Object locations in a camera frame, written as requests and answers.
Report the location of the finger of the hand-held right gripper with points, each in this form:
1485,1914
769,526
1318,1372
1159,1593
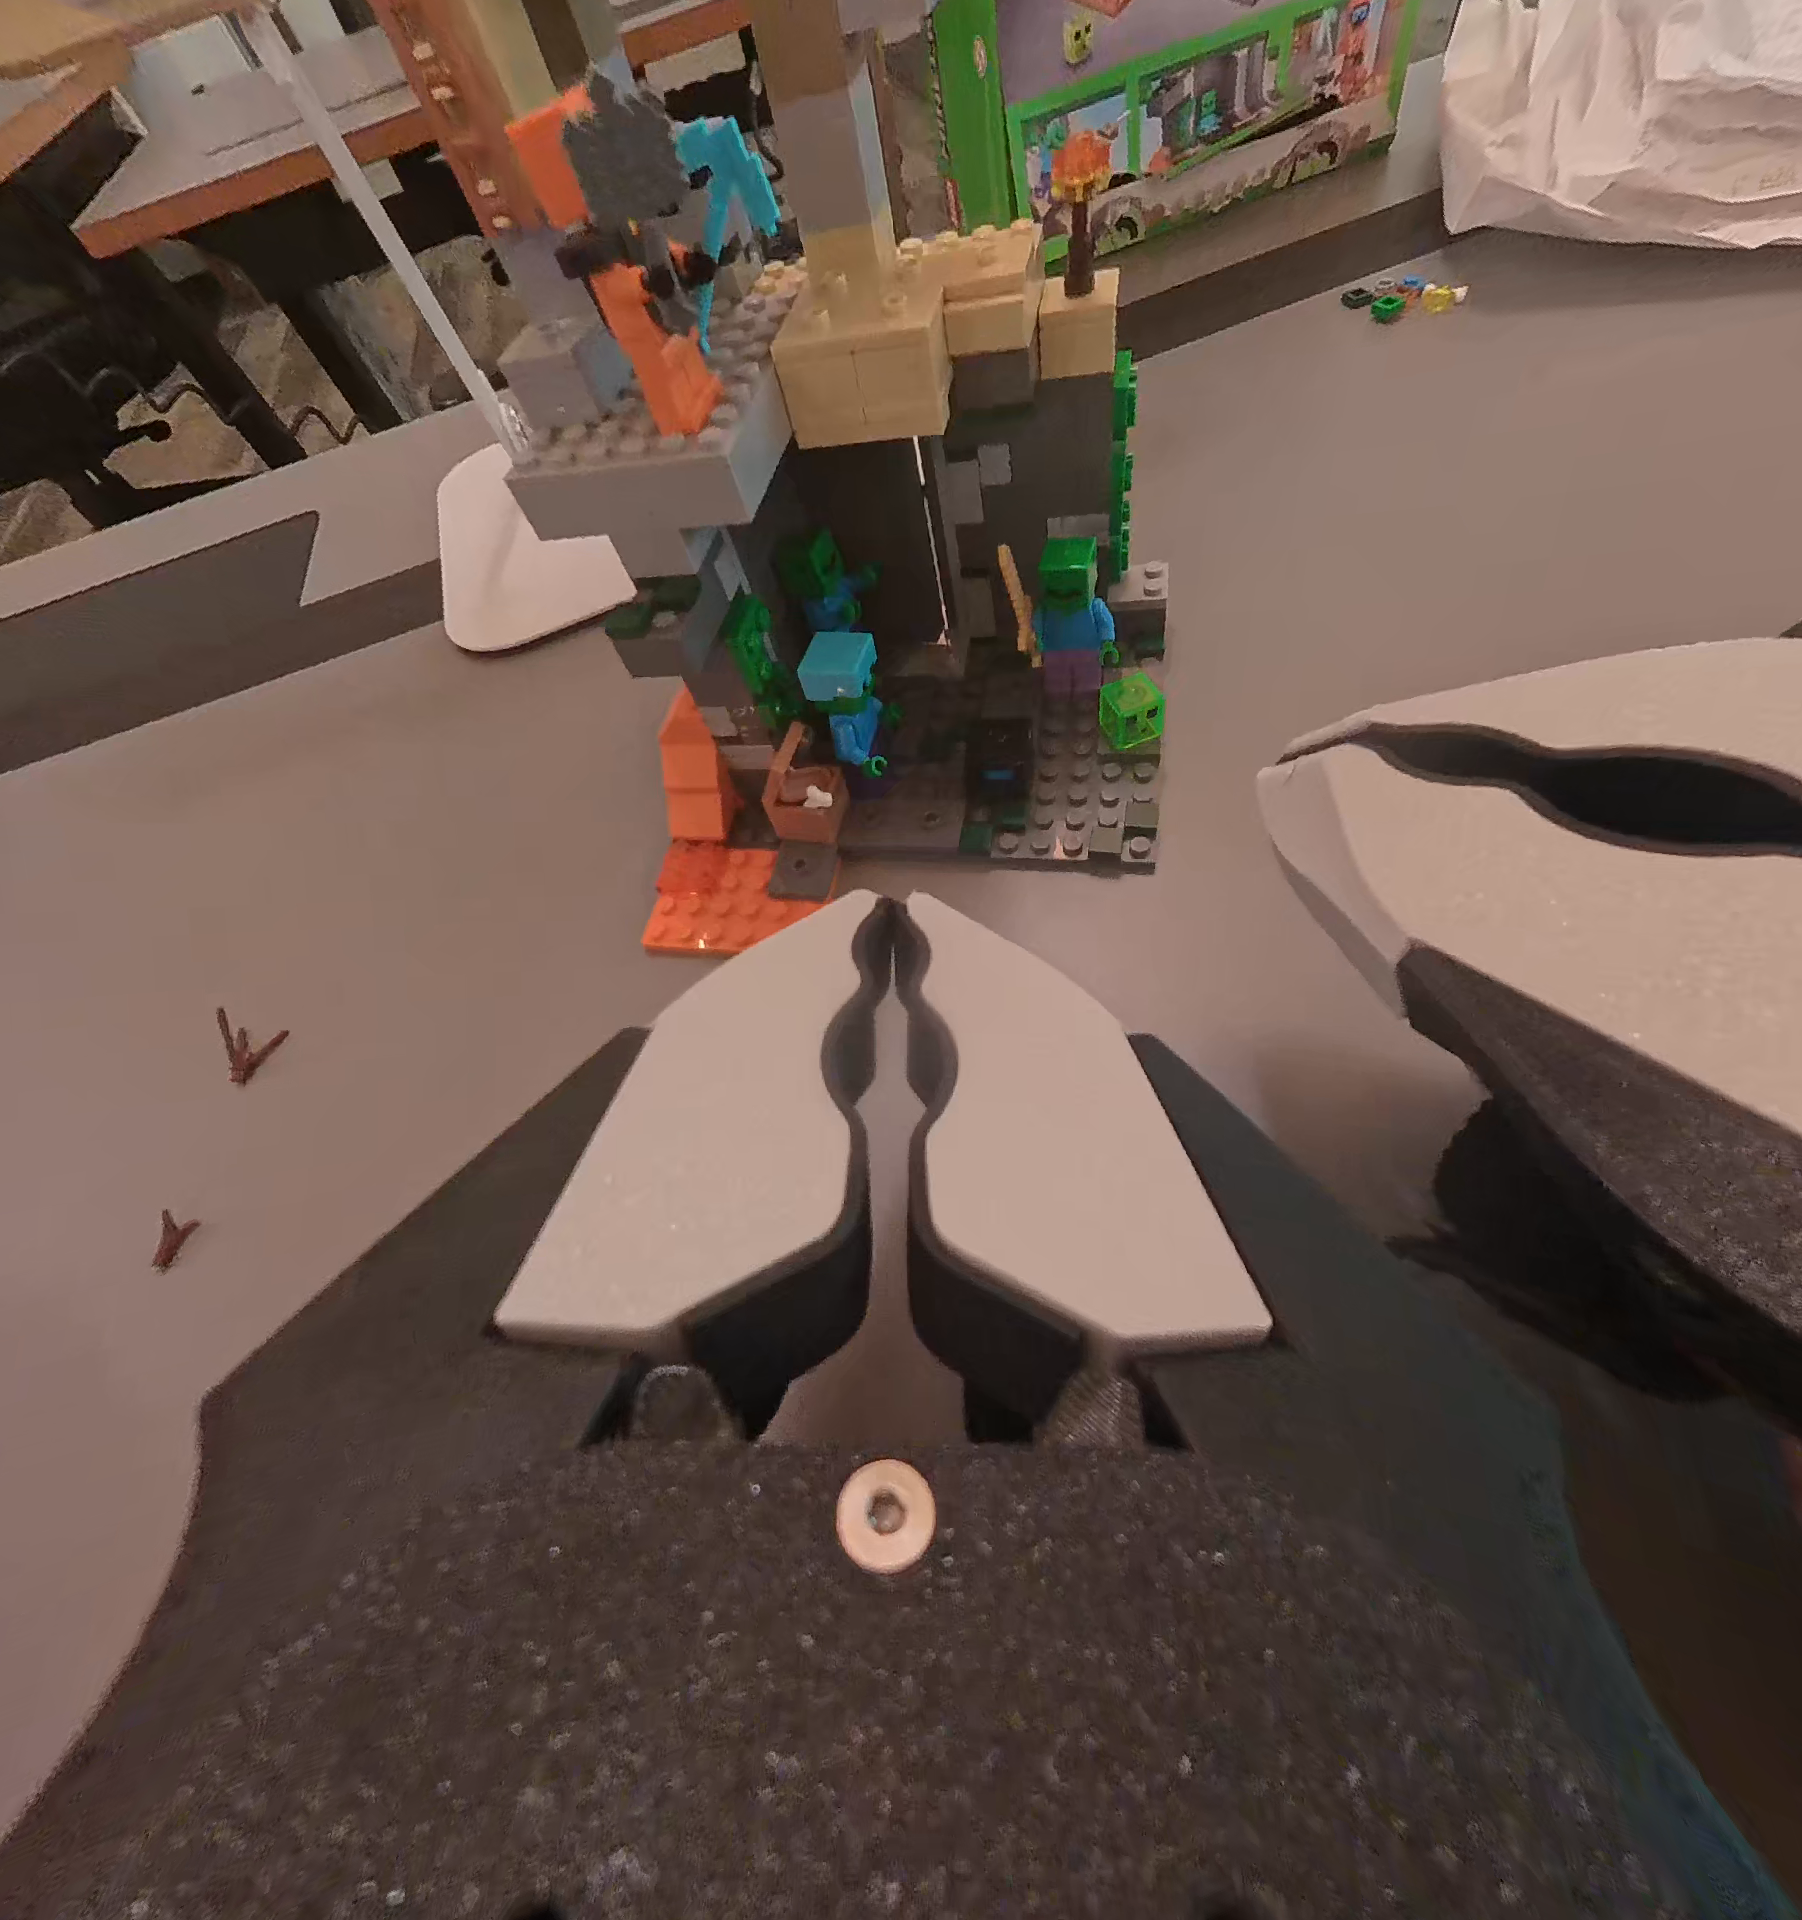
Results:
1621,930
1665,700

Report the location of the white crumpled paper bag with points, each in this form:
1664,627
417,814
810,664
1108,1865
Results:
1651,119

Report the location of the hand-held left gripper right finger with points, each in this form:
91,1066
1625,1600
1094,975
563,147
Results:
1094,1184

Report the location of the toy torch with orange flame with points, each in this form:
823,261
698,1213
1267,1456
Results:
1084,166

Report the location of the grey desk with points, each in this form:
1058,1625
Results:
1366,496

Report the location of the cluster of small loose bricks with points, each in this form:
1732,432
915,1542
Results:
1385,308

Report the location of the cyan-headed zombie minifigure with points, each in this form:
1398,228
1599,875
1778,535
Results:
837,668

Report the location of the orange toy minifigure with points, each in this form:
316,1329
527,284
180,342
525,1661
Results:
644,323

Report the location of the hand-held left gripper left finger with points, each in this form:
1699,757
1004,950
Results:
692,1184

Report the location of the toy brick tower model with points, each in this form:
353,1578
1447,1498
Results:
870,361

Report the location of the translucent green slime cube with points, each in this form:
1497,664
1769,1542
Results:
1131,713

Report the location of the black office chair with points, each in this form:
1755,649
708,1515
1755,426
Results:
31,346

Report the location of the brown toy twig piece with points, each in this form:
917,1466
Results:
248,1051
171,1244

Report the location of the green toy set box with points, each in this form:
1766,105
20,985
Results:
1261,90

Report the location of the white book stand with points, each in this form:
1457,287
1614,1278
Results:
511,585

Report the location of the zombie minifigure with golden sword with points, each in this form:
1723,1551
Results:
1067,594

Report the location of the green-headed zombie minifigure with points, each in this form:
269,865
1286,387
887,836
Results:
820,578

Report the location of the wooden top office desk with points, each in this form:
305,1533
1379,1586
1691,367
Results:
239,166

